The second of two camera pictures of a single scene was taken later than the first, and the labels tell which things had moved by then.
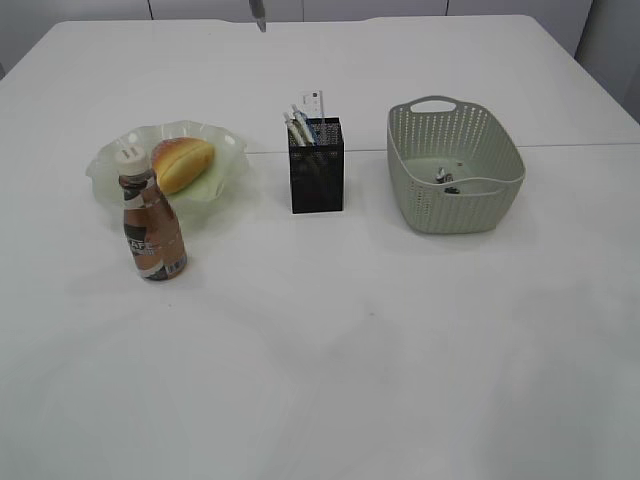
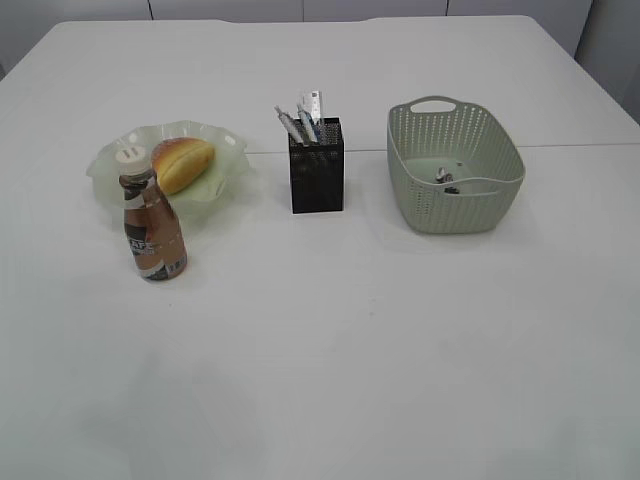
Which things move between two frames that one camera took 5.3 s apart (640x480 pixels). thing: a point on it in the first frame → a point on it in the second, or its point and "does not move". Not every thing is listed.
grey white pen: (259, 13) → (306, 128)
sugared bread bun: (179, 162) does not move
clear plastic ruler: (313, 104) does not move
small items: (442, 177) does not move
